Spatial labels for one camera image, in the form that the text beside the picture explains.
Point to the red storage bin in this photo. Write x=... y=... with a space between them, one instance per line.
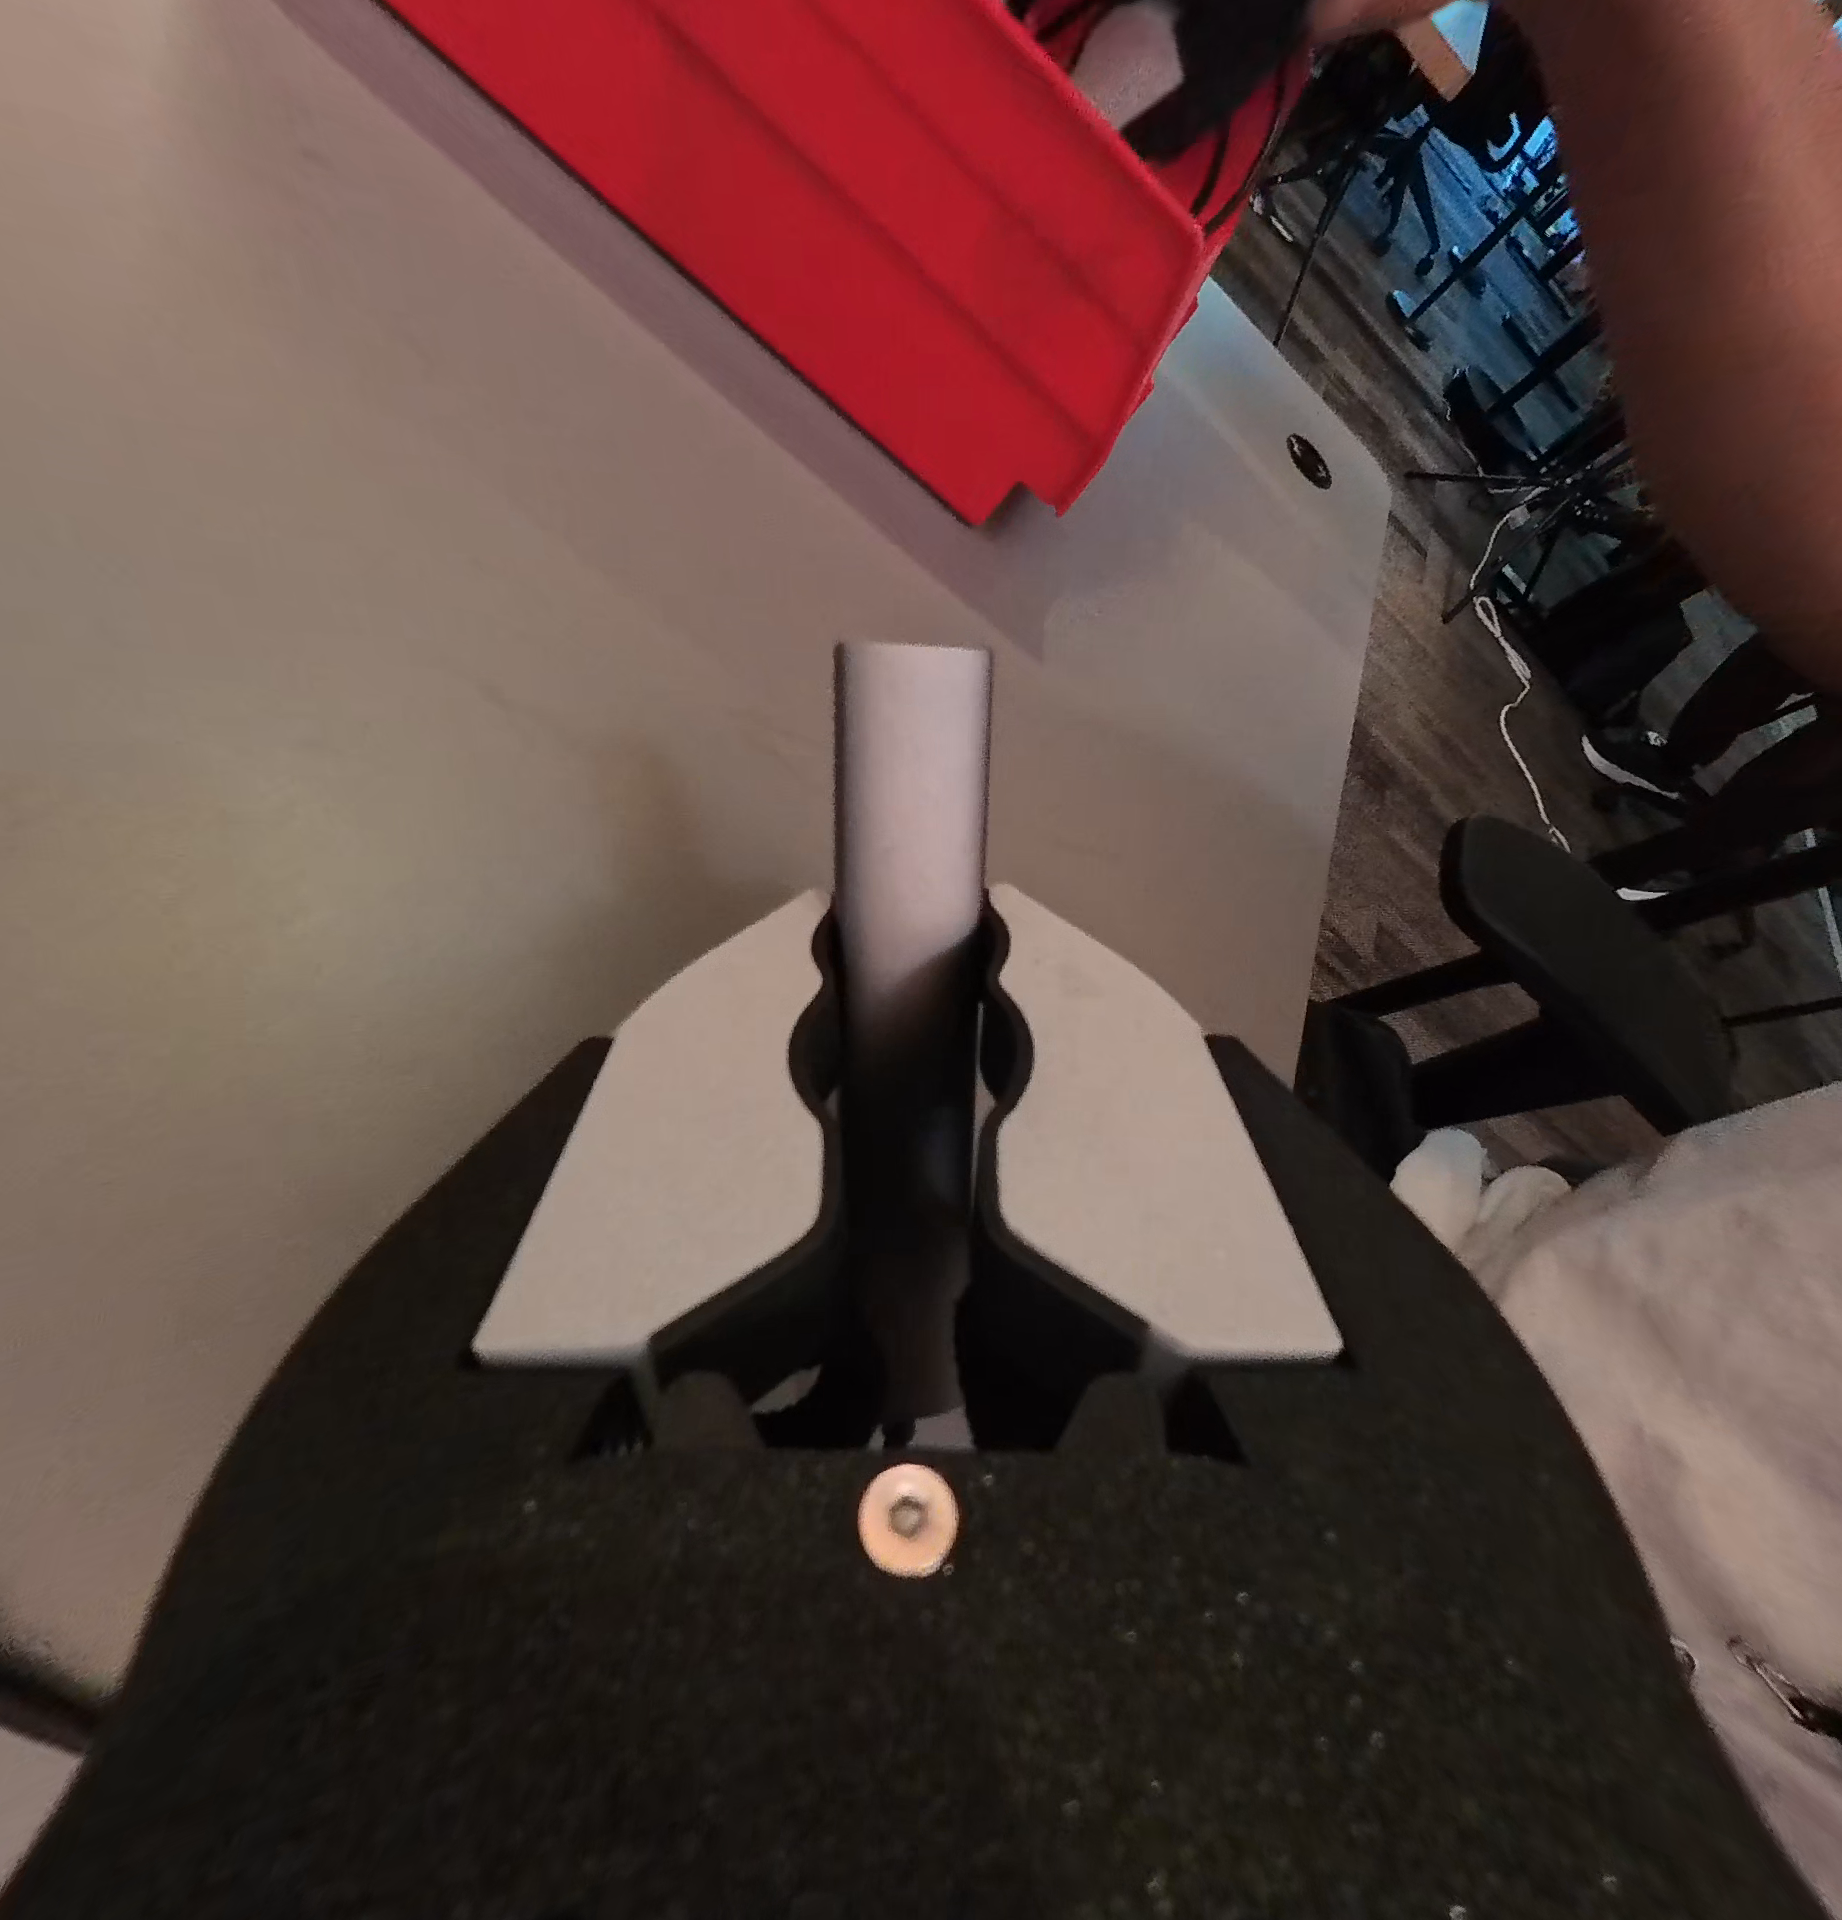
x=803 y=195

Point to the grey desk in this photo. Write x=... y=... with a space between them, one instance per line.
x=338 y=750

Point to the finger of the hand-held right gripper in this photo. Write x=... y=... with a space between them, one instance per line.
x=1138 y=60

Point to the black sneaker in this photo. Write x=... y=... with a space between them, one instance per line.
x=1628 y=766

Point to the person's right forearm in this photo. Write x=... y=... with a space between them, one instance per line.
x=1731 y=376

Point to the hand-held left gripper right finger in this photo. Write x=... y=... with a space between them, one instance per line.
x=1146 y=1185

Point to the person's white garment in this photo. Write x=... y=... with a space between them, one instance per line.
x=1731 y=1351

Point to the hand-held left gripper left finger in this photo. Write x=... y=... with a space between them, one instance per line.
x=668 y=1185

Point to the black office chair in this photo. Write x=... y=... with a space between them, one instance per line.
x=1582 y=960

